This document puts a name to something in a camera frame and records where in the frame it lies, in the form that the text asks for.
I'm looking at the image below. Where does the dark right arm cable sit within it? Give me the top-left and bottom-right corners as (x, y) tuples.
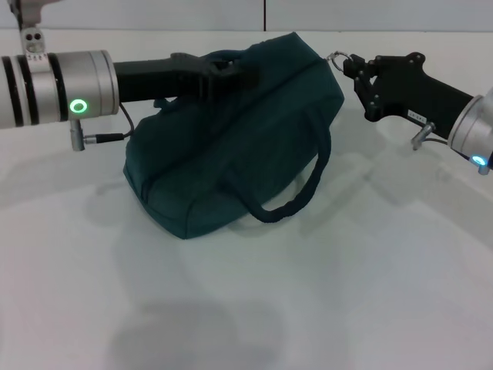
(427, 137), (493, 175)

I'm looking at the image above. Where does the silver zipper pull ring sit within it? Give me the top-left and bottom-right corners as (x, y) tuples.
(326, 50), (354, 72)

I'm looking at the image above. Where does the dark left arm cable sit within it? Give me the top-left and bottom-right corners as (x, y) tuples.
(69, 102), (135, 153)

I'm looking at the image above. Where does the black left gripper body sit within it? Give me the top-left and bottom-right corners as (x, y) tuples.
(112, 52), (219, 105)

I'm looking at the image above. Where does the dark arm cable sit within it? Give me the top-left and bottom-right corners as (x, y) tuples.
(69, 102), (135, 153)
(427, 137), (493, 175)

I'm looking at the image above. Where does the dark teal fabric bag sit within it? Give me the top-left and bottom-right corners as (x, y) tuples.
(122, 32), (346, 241)

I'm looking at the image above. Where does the small clear cylindrical plug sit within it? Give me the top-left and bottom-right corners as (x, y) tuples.
(411, 121), (437, 151)

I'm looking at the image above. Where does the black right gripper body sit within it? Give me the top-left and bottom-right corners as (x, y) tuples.
(364, 52), (482, 143)

